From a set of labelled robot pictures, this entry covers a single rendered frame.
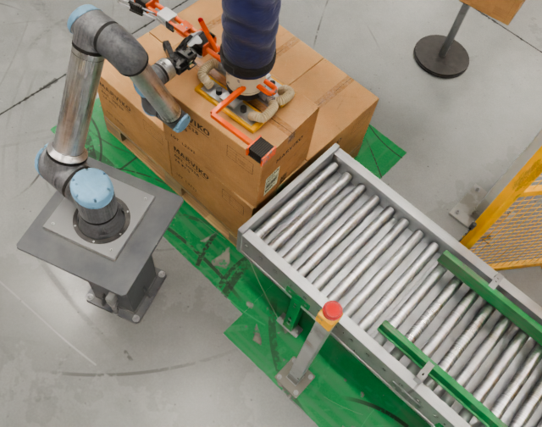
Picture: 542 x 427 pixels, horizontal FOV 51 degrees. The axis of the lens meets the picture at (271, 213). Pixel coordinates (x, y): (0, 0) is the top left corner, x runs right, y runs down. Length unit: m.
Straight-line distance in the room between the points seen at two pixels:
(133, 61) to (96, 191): 0.52
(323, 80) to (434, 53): 1.31
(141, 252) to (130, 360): 0.80
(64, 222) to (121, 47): 0.84
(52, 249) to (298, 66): 1.65
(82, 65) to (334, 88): 1.55
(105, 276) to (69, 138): 0.56
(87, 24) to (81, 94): 0.26
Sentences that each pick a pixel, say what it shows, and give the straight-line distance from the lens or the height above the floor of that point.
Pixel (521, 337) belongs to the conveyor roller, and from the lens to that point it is 2.76.
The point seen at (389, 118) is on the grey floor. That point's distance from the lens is 3.84.
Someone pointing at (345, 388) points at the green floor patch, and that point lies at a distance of 3.00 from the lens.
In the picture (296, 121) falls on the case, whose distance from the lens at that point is 2.47.
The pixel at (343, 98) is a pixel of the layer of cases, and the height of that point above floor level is 0.54.
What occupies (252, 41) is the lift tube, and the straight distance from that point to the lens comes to 2.16.
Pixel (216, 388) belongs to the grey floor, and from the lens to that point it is 2.93.
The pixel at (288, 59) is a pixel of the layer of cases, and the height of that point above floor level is 0.54.
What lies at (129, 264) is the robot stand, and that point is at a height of 0.75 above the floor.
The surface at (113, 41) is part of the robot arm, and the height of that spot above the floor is 1.54.
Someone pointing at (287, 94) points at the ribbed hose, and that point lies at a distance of 2.43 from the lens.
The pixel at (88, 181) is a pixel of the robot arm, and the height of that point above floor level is 1.04.
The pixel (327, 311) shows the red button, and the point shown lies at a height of 1.04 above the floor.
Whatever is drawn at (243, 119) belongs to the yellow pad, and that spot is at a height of 0.97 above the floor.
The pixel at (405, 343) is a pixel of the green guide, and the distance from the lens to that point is 2.45.
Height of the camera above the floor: 2.88
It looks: 61 degrees down
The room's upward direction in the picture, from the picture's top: 11 degrees clockwise
